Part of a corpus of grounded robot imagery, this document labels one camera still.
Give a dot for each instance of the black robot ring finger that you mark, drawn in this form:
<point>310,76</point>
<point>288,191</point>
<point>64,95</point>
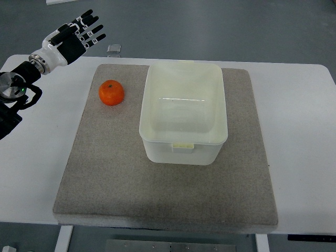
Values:
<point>88,34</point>

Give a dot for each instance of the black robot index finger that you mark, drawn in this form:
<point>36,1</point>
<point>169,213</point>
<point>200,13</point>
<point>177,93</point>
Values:
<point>79,20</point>

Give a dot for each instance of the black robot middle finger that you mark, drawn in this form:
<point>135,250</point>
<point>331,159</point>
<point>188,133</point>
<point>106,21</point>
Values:
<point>84,23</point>

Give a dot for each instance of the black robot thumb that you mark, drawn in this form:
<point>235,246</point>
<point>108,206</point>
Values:
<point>64,32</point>

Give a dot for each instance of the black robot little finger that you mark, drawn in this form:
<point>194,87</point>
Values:
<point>94,41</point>

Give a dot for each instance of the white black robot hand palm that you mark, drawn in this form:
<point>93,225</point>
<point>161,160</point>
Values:
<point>52,56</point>

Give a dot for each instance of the orange fruit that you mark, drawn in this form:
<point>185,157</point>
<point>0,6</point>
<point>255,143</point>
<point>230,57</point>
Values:
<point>111,93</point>

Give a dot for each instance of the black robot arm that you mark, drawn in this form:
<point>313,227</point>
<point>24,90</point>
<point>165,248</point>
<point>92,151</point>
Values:
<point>18,91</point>

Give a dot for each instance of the white plastic box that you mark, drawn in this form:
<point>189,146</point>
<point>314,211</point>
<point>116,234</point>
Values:
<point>183,116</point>

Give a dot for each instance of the small clear plastic object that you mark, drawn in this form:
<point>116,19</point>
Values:
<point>114,49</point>

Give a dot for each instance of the white board top edge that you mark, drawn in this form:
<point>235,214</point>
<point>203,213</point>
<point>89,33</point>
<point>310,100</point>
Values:
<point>51,2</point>

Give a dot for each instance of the grey felt mat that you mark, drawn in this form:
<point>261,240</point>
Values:
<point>110,181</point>

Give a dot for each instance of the white table leg left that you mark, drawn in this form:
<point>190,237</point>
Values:
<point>64,238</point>

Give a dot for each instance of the white table leg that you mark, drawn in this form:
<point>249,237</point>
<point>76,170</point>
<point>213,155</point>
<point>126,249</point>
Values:
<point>64,238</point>
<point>262,243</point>

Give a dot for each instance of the white object floor corner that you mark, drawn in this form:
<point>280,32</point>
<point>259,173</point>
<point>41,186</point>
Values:
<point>8,249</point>

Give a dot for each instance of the white table leg right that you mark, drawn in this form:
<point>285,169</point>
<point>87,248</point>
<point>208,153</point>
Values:
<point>262,243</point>

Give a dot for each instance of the black control panel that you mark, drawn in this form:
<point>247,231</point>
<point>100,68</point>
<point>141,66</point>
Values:
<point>312,238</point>

